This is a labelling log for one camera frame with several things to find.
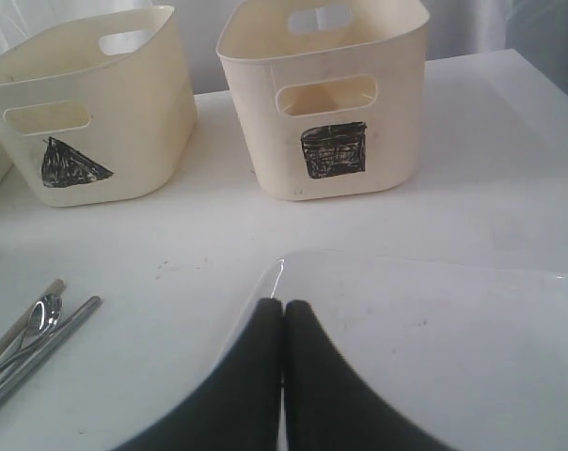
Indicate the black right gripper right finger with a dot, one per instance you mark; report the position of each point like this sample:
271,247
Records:
327,405

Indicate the cream bin with triangle mark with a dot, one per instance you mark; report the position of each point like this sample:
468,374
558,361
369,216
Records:
98,109

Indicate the steel table knife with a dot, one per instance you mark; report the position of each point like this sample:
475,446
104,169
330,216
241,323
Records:
21,364

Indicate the steel spoon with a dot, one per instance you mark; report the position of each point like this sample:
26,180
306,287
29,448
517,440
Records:
43,319

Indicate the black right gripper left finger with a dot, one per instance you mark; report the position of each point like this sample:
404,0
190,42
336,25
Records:
237,407

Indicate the cream bin with square mark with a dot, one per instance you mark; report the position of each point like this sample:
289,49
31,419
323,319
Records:
328,93

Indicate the large white plate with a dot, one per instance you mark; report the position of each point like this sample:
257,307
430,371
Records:
476,357

